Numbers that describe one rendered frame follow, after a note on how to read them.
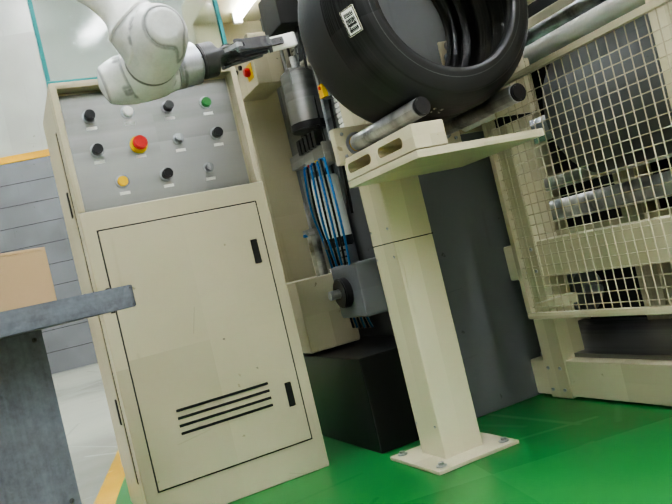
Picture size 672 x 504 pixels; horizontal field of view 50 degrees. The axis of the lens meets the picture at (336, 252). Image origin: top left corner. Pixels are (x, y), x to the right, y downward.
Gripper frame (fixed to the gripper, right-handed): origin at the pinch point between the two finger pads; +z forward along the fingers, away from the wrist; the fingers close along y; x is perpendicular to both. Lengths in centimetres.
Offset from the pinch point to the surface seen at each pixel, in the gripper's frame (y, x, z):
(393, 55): -11.3, 12.0, 19.4
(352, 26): -9.7, 3.1, 12.9
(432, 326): 25, 79, 26
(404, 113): -7.2, 24.5, 19.5
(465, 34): 15, 6, 62
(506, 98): -9, 29, 47
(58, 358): 935, 90, -29
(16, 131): 937, -229, 30
